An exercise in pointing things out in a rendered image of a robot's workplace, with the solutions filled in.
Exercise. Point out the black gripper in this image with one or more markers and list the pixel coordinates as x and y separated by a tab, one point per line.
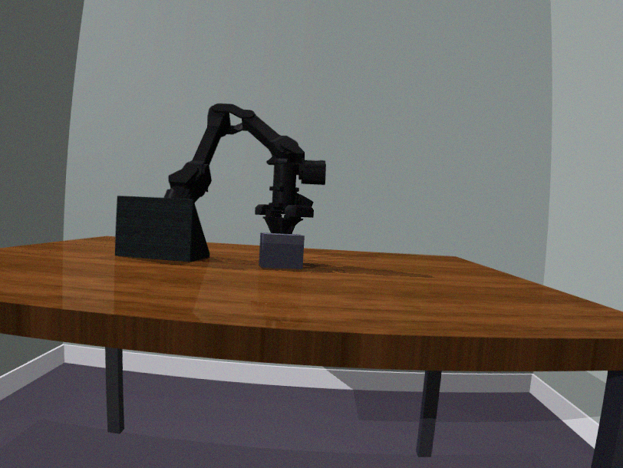
283	196

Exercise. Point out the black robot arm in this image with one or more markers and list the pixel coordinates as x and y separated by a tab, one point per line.
288	158

